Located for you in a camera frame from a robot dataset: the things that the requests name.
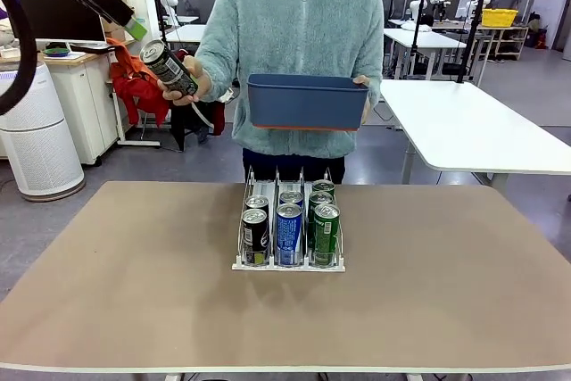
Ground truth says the white background table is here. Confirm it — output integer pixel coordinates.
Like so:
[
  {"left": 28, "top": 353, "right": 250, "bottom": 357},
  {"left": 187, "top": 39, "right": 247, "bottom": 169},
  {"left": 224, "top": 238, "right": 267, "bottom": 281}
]
[
  {"left": 162, "top": 23, "right": 207, "bottom": 55},
  {"left": 383, "top": 27, "right": 468, "bottom": 81}
]

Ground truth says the blue beverage can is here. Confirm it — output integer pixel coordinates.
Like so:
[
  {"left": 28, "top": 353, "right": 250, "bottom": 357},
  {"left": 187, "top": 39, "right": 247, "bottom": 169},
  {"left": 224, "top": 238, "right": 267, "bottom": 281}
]
[
  {"left": 275, "top": 203, "right": 304, "bottom": 266},
  {"left": 278, "top": 190, "right": 305, "bottom": 211}
]

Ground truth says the green dish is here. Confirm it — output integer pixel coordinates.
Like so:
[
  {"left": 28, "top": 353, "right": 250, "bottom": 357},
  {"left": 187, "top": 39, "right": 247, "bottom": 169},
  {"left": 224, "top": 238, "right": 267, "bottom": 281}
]
[{"left": 44, "top": 44, "right": 72, "bottom": 60}]

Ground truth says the person's left forearm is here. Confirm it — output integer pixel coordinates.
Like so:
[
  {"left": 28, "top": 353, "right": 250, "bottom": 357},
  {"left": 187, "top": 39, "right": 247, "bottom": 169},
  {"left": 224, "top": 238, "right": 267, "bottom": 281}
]
[{"left": 363, "top": 63, "right": 385, "bottom": 108}]

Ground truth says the person's right hand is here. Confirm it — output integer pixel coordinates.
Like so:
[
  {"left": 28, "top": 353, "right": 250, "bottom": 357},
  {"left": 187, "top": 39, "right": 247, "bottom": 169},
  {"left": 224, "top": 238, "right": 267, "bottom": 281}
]
[{"left": 156, "top": 54, "right": 213, "bottom": 108}]

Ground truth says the white air purifier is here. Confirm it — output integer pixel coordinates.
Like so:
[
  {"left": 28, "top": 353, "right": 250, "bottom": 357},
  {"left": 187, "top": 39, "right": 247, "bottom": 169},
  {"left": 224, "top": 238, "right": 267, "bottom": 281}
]
[{"left": 0, "top": 59, "right": 86, "bottom": 203}]

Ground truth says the white metal stand frame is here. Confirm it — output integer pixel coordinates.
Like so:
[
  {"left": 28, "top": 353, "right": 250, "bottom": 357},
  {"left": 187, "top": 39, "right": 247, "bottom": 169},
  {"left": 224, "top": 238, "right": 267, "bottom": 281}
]
[{"left": 109, "top": 79, "right": 161, "bottom": 149}]

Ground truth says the person's right forearm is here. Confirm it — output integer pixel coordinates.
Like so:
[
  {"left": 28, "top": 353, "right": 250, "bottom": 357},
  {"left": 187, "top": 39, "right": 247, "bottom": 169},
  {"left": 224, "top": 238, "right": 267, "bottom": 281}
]
[{"left": 194, "top": 48, "right": 237, "bottom": 104}]

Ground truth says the orange jacket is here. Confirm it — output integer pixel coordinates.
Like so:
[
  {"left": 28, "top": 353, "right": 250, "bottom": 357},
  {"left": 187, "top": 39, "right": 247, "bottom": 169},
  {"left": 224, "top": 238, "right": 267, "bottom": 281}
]
[{"left": 106, "top": 37, "right": 171, "bottom": 128}]

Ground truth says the yellow plastic crate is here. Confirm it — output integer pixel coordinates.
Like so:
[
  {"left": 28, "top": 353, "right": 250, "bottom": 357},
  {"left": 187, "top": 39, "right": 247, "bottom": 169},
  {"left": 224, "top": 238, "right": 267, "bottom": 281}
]
[{"left": 481, "top": 8, "right": 520, "bottom": 28}]

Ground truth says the large white side table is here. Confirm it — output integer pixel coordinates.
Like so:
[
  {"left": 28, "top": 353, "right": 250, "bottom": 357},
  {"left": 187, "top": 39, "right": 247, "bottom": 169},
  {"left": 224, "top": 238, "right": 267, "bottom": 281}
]
[{"left": 378, "top": 79, "right": 571, "bottom": 190}]

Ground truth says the black computer monitor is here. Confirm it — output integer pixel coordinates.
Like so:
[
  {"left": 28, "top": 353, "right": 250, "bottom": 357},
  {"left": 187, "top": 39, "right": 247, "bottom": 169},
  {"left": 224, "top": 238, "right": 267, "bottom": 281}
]
[{"left": 7, "top": 0, "right": 108, "bottom": 43}]

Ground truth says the person's left hand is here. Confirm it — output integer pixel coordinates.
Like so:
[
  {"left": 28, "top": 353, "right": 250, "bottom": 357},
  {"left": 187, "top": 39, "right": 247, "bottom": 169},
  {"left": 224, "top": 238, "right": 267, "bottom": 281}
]
[{"left": 352, "top": 75, "right": 374, "bottom": 126}]

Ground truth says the black and red jacket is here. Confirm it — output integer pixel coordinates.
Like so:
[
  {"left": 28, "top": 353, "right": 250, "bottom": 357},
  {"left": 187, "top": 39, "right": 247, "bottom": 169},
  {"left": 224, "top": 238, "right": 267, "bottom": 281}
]
[{"left": 155, "top": 48, "right": 227, "bottom": 153}]

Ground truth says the blue plastic bin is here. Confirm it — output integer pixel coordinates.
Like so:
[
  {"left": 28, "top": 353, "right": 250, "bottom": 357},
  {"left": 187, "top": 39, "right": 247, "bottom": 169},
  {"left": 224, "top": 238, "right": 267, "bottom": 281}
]
[{"left": 246, "top": 72, "right": 370, "bottom": 132}]

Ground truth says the person in teal fleece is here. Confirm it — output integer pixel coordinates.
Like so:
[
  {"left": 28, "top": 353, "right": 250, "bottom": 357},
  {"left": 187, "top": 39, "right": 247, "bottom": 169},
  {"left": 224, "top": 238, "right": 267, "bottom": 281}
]
[{"left": 194, "top": 0, "right": 385, "bottom": 186}]

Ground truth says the clear plastic can dispenser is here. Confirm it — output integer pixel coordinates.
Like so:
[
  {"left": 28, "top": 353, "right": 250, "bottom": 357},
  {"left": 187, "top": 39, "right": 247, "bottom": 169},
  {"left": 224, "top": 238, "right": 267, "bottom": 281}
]
[{"left": 230, "top": 165, "right": 347, "bottom": 273}]

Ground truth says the wooden shelf frame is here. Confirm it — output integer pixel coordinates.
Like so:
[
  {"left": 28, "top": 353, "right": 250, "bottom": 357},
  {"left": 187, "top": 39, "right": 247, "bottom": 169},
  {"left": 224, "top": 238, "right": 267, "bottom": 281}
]
[{"left": 479, "top": 23, "right": 530, "bottom": 62}]

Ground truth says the white desk cabinet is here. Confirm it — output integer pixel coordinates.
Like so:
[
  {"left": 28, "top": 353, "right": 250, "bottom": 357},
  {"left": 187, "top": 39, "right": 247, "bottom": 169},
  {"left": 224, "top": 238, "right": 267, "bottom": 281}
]
[{"left": 0, "top": 48, "right": 120, "bottom": 166}]

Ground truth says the brown cardboard box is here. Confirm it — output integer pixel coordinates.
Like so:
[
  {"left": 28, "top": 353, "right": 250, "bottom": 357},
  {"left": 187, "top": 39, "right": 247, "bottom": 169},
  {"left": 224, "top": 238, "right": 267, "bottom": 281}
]
[{"left": 101, "top": 17, "right": 128, "bottom": 43}]

